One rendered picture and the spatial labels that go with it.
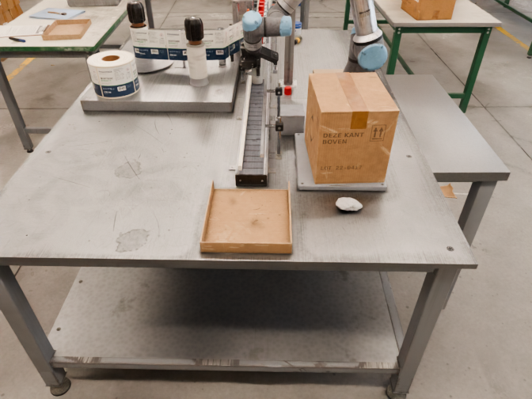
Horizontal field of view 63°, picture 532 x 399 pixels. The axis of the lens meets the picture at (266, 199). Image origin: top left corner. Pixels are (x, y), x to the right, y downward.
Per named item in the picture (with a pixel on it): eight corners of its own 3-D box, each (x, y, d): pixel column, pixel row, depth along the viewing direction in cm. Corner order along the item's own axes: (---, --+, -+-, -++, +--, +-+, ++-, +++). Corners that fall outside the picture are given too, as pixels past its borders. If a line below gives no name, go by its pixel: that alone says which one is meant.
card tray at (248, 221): (213, 189, 147) (211, 180, 145) (289, 190, 147) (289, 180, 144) (200, 252, 124) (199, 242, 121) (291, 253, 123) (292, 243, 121)
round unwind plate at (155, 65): (123, 52, 237) (123, 50, 236) (179, 52, 236) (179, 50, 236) (106, 74, 213) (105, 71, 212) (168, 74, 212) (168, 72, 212)
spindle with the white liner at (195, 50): (191, 79, 208) (184, 13, 190) (210, 79, 208) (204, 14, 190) (188, 86, 201) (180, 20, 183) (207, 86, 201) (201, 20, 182)
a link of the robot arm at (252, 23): (264, 24, 164) (241, 24, 164) (264, 44, 174) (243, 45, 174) (263, 8, 167) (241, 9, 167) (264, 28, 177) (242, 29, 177)
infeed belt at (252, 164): (256, 32, 277) (256, 25, 275) (269, 32, 277) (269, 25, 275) (239, 184, 148) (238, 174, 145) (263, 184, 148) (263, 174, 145)
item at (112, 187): (136, 31, 288) (135, 28, 287) (361, 32, 286) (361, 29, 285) (-52, 260, 123) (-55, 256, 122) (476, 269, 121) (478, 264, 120)
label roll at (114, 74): (92, 100, 190) (84, 68, 181) (97, 81, 205) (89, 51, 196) (138, 96, 193) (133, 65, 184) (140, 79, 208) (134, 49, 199)
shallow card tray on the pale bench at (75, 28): (56, 24, 302) (55, 19, 300) (92, 24, 304) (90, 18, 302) (43, 40, 276) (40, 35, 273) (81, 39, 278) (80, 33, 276)
